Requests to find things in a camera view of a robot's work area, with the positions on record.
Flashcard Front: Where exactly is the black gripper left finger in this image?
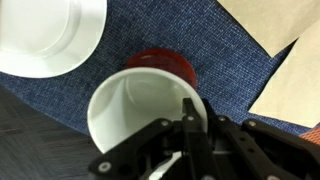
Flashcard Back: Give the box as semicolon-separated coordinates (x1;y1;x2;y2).
88;97;214;180

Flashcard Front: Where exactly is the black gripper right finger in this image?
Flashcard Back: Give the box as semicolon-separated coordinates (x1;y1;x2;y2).
200;98;320;180

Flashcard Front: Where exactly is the red mug white inside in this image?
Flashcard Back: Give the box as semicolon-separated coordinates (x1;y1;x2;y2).
87;47;209;155

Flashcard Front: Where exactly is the orange patterned sofa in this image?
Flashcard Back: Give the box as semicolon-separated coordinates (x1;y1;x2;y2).
299;125;320;147

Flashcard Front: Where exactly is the round table blue cloth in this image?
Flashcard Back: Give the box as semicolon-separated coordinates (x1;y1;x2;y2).
0;0;320;138

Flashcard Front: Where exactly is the small white plate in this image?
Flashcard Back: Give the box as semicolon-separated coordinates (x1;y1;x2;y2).
0;0;108;79

